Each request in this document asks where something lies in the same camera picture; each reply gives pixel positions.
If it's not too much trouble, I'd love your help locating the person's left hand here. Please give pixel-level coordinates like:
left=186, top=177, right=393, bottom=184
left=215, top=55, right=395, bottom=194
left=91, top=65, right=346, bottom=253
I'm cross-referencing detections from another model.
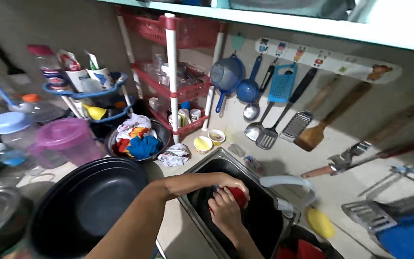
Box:
left=216, top=173, right=251, bottom=210

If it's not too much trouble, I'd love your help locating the person's right hand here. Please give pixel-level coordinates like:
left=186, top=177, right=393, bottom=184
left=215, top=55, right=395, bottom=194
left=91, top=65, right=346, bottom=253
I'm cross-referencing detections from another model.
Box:
left=208, top=187, right=244, bottom=239

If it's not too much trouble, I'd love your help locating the red cloth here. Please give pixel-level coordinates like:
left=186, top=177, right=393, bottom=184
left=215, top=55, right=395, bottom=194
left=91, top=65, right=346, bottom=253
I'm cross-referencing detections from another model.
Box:
left=209, top=186, right=248, bottom=216
left=276, top=239, right=327, bottom=259

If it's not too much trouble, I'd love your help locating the person's left forearm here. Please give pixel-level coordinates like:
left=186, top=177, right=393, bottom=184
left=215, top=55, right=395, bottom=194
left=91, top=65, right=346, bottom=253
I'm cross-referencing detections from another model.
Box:
left=85, top=172, right=226, bottom=259

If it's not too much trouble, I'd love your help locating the person's right forearm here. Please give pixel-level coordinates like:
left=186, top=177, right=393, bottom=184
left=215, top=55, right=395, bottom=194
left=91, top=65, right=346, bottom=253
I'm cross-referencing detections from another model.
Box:
left=231, top=227, right=265, bottom=259

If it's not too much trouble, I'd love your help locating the crumpled plastic packet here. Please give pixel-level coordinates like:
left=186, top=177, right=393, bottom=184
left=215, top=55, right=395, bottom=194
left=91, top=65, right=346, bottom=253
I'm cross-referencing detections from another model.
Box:
left=243, top=155, right=265, bottom=176

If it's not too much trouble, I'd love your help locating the metal kitchen sink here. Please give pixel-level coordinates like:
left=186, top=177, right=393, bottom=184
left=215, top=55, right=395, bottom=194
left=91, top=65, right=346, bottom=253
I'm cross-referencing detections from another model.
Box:
left=178, top=147, right=301, bottom=259

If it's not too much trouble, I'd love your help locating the grey plastic faucet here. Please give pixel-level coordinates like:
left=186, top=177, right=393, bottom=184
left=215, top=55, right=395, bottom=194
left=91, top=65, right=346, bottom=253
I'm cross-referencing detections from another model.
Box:
left=259, top=175, right=317, bottom=218

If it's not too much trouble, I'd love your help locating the yellow tub with yellow content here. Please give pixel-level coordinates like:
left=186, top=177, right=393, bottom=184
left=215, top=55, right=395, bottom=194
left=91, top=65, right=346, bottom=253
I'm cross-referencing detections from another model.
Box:
left=193, top=136, right=213, bottom=154

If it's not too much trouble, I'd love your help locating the black slotted turner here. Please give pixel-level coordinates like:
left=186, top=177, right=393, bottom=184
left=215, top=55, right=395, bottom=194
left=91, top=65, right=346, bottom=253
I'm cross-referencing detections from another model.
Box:
left=255, top=67, right=318, bottom=150

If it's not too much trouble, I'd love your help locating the metal skimmer ladle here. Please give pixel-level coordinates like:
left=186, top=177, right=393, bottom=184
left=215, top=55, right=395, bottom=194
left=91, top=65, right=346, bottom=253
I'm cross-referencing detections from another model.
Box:
left=244, top=101, right=275, bottom=142

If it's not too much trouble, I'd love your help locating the white printed crumpled cloth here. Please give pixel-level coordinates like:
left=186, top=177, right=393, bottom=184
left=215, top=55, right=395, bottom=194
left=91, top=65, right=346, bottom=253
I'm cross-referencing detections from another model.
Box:
left=157, top=143, right=192, bottom=167

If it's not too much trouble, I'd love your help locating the yellow oval sponge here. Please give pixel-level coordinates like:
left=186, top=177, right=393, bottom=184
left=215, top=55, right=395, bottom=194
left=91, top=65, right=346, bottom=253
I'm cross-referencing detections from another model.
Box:
left=306, top=207, right=336, bottom=240

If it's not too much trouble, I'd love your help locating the red cloth in dark bag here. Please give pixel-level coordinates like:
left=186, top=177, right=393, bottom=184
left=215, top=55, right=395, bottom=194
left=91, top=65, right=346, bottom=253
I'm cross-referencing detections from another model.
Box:
left=276, top=239, right=327, bottom=259

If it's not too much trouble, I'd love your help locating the dark round basin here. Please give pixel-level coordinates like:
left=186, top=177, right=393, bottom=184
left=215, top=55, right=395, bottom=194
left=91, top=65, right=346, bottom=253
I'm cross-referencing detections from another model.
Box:
left=106, top=118, right=172, bottom=162

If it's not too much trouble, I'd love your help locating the wooden spatula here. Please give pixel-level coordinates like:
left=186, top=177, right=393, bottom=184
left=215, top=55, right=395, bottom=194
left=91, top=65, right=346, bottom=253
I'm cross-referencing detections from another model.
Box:
left=293, top=80, right=373, bottom=152

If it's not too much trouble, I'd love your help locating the pile of colourful cloths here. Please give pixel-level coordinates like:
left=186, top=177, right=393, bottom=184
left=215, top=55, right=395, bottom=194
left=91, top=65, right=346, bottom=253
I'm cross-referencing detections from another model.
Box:
left=115, top=113, right=162, bottom=160

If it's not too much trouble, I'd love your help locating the small blue strainer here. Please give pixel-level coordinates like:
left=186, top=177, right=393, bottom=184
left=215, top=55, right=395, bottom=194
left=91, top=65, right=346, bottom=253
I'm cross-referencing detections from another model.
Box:
left=236, top=55, right=263, bottom=104

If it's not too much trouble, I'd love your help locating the blue plastic grater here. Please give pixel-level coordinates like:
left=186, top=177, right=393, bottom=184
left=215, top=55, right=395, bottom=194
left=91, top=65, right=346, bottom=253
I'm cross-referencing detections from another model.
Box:
left=268, top=64, right=298, bottom=103

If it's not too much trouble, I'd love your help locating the blue plastic strainer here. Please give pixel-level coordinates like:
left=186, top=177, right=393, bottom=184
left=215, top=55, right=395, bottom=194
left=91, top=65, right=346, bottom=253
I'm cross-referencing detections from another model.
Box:
left=210, top=54, right=245, bottom=113

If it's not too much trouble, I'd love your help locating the large black plastic basin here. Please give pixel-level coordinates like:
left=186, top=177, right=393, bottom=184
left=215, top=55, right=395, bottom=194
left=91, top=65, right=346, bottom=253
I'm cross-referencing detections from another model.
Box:
left=27, top=156, right=148, bottom=259

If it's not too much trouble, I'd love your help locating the metal slotted turner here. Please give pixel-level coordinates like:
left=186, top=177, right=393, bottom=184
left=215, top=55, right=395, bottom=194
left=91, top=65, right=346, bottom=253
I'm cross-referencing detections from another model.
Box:
left=341, top=189, right=414, bottom=233

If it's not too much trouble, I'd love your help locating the red tiered basket shelf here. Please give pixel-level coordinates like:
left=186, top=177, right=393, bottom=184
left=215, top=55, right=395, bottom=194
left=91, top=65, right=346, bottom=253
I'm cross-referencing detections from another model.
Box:
left=115, top=5, right=226, bottom=145

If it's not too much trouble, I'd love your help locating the green hook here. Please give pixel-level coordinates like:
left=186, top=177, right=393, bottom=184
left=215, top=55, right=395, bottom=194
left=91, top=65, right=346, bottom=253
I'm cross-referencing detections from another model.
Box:
left=232, top=32, right=245, bottom=52

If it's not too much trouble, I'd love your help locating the yellow plastic scoop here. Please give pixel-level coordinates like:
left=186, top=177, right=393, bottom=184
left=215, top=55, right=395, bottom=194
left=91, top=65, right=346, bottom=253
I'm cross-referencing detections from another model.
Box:
left=81, top=103, right=108, bottom=121

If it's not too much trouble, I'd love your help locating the white hook strip with animals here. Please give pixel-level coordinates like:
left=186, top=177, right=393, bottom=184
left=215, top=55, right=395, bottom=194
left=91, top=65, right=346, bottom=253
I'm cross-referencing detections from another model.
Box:
left=255, top=37, right=403, bottom=85

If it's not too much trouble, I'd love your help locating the pink plastic pitcher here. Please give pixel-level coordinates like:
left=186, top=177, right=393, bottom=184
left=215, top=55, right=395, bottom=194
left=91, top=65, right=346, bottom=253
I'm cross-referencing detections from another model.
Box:
left=29, top=118, right=106, bottom=170

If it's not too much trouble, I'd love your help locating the white cup with blue print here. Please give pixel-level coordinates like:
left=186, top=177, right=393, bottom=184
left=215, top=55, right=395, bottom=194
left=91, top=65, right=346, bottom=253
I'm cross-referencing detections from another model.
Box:
left=86, top=67, right=114, bottom=90

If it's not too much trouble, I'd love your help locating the blue tiered corner rack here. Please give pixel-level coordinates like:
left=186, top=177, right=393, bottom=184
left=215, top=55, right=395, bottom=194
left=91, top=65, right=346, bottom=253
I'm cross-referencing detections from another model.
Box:
left=42, top=71, right=135, bottom=124

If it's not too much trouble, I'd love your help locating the blue plastic object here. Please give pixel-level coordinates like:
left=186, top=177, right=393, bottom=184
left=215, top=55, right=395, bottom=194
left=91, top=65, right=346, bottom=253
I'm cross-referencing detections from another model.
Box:
left=375, top=210, right=414, bottom=259

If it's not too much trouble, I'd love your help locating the light blue shelf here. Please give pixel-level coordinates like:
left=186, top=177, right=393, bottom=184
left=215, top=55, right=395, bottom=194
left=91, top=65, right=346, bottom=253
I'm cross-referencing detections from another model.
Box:
left=97, top=0, right=414, bottom=54

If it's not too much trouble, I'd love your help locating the green and white tube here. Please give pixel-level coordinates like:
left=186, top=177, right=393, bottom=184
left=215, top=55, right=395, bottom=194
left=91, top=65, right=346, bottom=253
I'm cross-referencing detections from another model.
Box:
left=84, top=50, right=101, bottom=71

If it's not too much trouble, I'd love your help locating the red and white toothpaste tube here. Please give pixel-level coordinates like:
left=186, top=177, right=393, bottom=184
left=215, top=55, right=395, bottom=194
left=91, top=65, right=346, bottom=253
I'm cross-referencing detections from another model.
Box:
left=58, top=49, right=82, bottom=72

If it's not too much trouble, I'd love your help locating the jar with orange lid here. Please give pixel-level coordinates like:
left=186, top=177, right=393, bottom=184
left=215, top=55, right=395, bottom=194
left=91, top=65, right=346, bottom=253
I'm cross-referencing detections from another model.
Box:
left=17, top=94, right=67, bottom=124

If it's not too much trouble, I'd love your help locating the bottle with pink lid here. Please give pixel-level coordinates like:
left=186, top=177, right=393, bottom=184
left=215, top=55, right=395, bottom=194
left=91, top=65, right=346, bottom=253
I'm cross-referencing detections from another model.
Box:
left=27, top=44, right=72, bottom=91

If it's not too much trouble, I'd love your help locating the bottle with white cap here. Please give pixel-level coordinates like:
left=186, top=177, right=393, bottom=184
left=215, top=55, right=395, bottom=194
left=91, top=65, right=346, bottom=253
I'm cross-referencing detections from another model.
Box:
left=0, top=142, right=31, bottom=177

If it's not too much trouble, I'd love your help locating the jar with light blue lid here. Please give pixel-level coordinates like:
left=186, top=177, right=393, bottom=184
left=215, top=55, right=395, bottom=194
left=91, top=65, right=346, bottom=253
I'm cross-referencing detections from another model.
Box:
left=0, top=111, right=39, bottom=152

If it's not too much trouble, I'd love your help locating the metal ladle with black handle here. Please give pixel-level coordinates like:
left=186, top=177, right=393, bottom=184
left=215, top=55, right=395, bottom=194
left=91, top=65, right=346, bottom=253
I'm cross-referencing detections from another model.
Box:
left=242, top=59, right=277, bottom=122

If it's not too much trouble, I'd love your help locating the metal grater with wooden handle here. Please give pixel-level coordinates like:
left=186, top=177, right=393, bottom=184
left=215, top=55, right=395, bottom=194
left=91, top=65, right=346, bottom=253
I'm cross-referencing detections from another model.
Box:
left=279, top=75, right=341, bottom=143

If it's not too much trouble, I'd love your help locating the metal tool with wooden handle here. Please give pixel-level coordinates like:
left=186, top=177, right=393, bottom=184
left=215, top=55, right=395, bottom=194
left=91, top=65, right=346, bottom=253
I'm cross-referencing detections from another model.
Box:
left=300, top=102, right=414, bottom=179

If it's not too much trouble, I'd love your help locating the tool with red handle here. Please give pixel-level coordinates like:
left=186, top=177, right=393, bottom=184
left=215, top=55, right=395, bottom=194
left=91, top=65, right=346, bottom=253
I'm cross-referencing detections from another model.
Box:
left=348, top=137, right=414, bottom=170

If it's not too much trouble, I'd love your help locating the blue long-handled brush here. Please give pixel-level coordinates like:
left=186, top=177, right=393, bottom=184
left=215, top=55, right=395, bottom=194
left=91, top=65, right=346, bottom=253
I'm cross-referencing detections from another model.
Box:
left=0, top=80, right=21, bottom=110

